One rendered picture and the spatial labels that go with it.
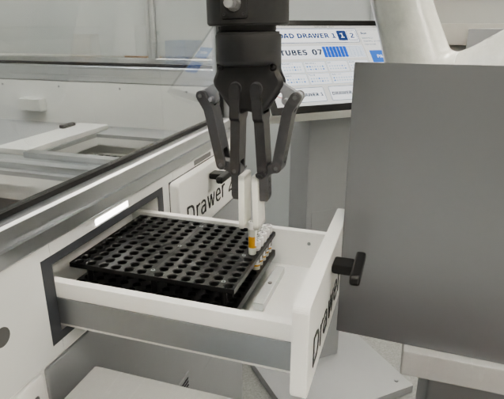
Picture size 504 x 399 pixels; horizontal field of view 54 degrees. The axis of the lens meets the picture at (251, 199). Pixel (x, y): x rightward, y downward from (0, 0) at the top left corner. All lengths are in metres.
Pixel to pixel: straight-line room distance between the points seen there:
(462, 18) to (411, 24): 3.21
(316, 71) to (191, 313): 1.02
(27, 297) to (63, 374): 0.14
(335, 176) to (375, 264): 0.92
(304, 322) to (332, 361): 1.40
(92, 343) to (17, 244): 0.21
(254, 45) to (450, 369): 0.49
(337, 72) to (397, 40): 0.60
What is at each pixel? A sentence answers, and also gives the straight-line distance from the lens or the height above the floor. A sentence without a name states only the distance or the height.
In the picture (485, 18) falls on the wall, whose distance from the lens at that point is 4.12.
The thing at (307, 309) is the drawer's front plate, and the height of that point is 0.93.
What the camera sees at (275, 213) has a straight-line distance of 2.35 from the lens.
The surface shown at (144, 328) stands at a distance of 0.60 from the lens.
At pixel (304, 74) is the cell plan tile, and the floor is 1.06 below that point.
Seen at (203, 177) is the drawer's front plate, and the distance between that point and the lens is 0.94.
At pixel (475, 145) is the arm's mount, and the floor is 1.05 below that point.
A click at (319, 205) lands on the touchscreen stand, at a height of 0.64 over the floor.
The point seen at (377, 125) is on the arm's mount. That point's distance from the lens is 0.64.
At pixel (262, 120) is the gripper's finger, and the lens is 0.58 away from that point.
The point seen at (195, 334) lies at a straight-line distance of 0.57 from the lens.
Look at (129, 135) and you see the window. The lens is 0.77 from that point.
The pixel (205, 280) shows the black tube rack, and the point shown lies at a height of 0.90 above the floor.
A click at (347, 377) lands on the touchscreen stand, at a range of 1.84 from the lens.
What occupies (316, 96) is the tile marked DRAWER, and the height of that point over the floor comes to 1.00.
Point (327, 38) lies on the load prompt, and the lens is 1.55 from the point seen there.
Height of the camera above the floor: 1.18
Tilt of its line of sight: 19 degrees down
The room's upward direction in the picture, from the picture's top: straight up
